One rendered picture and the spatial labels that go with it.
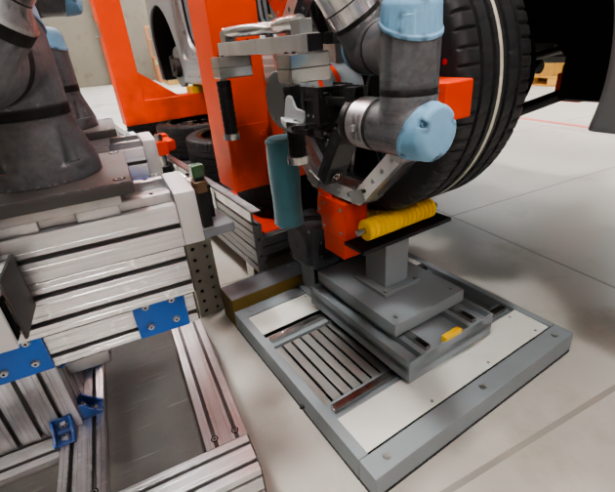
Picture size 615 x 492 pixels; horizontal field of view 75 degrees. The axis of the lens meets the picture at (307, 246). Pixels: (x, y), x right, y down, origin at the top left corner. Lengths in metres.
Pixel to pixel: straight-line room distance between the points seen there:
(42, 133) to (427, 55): 0.50
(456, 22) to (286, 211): 0.62
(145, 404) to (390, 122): 0.87
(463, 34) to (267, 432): 1.07
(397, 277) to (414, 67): 0.92
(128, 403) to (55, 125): 0.72
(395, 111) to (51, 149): 0.45
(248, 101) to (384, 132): 0.88
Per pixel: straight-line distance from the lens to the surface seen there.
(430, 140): 0.53
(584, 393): 1.48
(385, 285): 1.33
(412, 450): 1.11
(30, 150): 0.65
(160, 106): 3.29
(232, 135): 1.11
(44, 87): 0.66
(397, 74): 0.54
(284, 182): 1.13
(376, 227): 1.06
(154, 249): 0.69
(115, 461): 1.05
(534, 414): 1.36
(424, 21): 0.54
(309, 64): 0.80
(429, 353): 1.22
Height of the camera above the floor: 0.97
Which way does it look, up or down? 27 degrees down
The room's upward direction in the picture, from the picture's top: 5 degrees counter-clockwise
